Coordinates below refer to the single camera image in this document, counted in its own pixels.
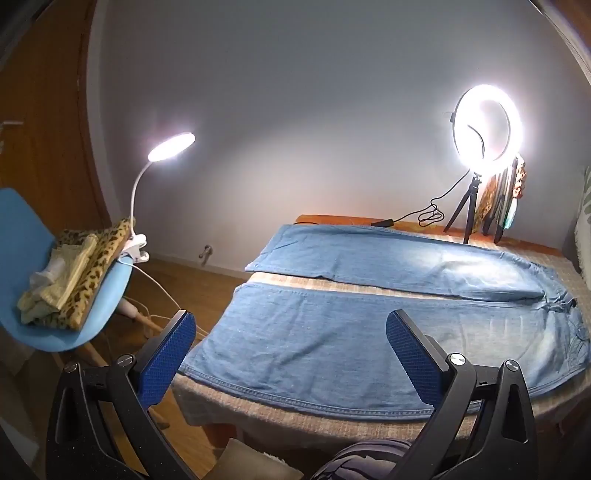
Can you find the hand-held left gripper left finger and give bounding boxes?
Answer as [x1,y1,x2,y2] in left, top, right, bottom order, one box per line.
[45,310,199,480]

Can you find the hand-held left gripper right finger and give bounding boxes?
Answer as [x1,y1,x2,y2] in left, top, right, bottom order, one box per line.
[385,309,539,480]

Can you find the blue denim pants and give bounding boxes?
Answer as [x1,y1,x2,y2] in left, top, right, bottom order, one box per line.
[178,223,591,421]

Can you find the leopard print cloth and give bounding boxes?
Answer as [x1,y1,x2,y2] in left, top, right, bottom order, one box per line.
[54,218,131,330]

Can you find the pale yellow folded cloth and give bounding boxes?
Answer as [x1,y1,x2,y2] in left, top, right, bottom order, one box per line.
[17,234,99,324]

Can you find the beige cushion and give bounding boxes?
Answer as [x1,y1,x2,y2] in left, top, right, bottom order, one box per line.
[217,438,301,480]

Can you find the beige checked bed cover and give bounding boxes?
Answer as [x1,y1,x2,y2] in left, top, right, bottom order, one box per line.
[173,215,591,439]

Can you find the black tripod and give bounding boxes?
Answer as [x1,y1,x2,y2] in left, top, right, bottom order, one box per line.
[443,172,483,245]

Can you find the colourful leaning boards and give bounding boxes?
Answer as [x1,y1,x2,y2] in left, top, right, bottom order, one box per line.
[475,154,528,244]

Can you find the blue chair with wooden legs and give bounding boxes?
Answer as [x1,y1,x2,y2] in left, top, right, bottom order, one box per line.
[0,187,169,430]

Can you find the white clip-on desk lamp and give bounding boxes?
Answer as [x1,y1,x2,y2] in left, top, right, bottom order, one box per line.
[115,131,196,266]

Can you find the wooden door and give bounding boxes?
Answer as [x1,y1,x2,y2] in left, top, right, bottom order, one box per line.
[0,0,110,227]

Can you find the white lamp cable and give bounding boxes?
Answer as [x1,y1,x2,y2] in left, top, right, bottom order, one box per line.
[117,258,208,335]

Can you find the black ring light cable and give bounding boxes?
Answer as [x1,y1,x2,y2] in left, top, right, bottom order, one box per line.
[295,173,472,229]

